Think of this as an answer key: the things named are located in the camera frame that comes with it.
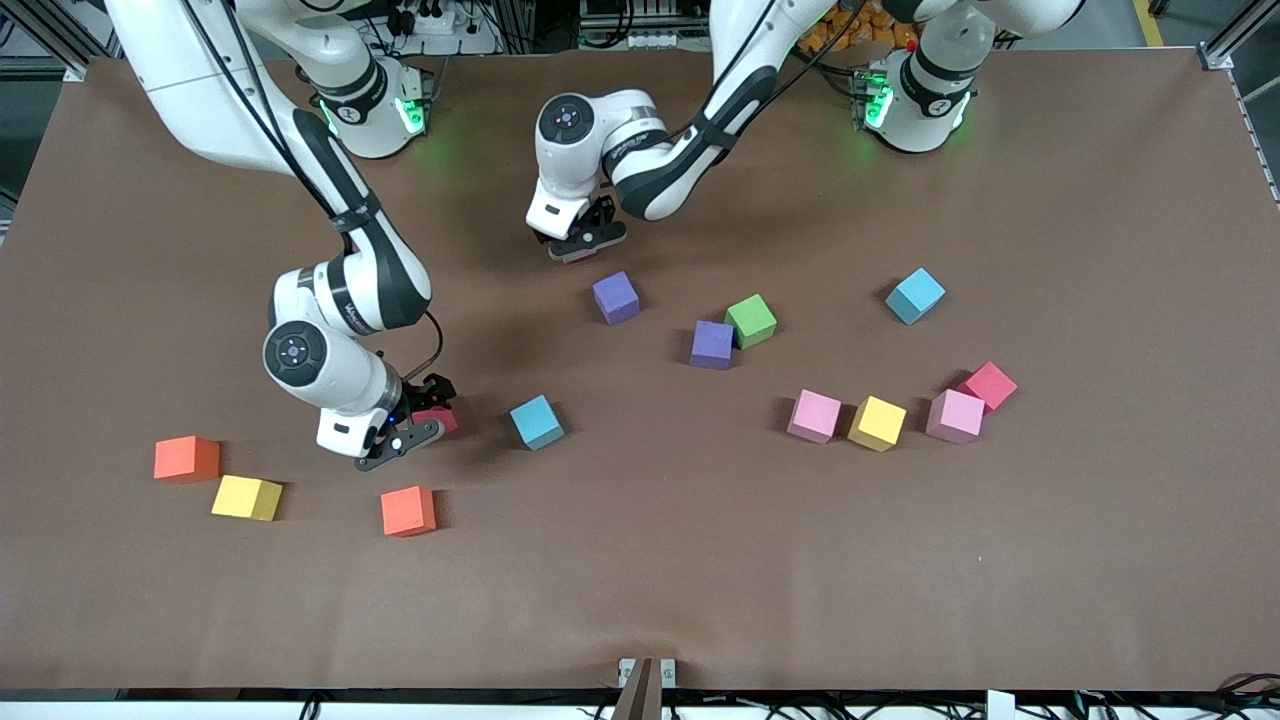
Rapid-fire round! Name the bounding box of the purple foam block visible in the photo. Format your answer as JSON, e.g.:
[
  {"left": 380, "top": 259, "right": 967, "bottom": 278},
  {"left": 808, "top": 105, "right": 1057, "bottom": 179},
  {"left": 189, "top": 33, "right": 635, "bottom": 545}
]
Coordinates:
[
  {"left": 592, "top": 270, "right": 642, "bottom": 327},
  {"left": 690, "top": 320, "right": 736, "bottom": 371}
]

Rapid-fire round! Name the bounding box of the orange foam block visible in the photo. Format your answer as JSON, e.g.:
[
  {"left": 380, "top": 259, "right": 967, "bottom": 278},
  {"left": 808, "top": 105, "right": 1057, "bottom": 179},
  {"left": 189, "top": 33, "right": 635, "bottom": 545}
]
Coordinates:
[
  {"left": 154, "top": 436, "right": 221, "bottom": 485},
  {"left": 380, "top": 486, "right": 438, "bottom": 538}
]

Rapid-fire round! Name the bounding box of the green foam block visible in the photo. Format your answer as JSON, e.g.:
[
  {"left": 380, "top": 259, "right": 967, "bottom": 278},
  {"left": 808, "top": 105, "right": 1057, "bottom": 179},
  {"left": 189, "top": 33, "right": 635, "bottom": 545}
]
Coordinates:
[{"left": 724, "top": 293, "right": 778, "bottom": 350}]

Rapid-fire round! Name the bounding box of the blue foam block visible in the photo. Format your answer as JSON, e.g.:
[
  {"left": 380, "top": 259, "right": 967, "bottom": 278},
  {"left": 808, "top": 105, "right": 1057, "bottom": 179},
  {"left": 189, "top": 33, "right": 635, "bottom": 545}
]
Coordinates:
[
  {"left": 885, "top": 267, "right": 946, "bottom": 326},
  {"left": 509, "top": 395, "right": 566, "bottom": 451}
]

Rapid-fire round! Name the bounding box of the yellow foam block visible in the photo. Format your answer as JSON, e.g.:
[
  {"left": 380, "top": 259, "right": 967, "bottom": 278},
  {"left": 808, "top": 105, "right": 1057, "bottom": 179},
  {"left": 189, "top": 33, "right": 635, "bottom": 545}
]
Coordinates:
[
  {"left": 211, "top": 475, "right": 284, "bottom": 523},
  {"left": 848, "top": 396, "right": 908, "bottom": 453}
]

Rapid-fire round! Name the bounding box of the white electronics box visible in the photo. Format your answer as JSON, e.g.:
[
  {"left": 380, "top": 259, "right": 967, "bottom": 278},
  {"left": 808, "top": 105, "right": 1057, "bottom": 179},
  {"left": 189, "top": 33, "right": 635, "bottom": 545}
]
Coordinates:
[{"left": 578, "top": 0, "right": 691, "bottom": 51}]

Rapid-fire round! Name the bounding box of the white power strip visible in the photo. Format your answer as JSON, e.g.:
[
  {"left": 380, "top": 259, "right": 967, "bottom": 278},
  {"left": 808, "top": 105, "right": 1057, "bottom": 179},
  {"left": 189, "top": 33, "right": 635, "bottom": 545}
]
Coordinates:
[{"left": 392, "top": 0, "right": 473, "bottom": 37}]

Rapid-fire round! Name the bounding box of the large table cover sheet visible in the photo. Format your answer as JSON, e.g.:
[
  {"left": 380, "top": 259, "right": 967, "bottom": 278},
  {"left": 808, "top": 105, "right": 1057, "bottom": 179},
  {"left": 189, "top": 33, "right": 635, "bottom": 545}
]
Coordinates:
[{"left": 0, "top": 50, "right": 1280, "bottom": 693}]

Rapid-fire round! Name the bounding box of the bag of orange items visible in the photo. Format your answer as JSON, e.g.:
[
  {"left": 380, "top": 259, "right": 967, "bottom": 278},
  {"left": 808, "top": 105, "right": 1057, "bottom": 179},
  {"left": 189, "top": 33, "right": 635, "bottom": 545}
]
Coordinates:
[{"left": 797, "top": 0, "right": 921, "bottom": 53}]

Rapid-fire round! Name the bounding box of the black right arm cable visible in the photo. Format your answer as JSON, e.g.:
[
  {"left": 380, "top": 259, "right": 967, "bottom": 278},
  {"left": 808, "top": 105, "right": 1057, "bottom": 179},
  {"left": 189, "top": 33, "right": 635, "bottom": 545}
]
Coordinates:
[{"left": 180, "top": 0, "right": 447, "bottom": 387}]

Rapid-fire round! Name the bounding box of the metal edge bracket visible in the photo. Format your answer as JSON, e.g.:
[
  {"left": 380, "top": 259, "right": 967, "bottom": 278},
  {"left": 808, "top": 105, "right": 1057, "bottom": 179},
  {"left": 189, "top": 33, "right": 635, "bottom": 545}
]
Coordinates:
[{"left": 612, "top": 657, "right": 678, "bottom": 720}]

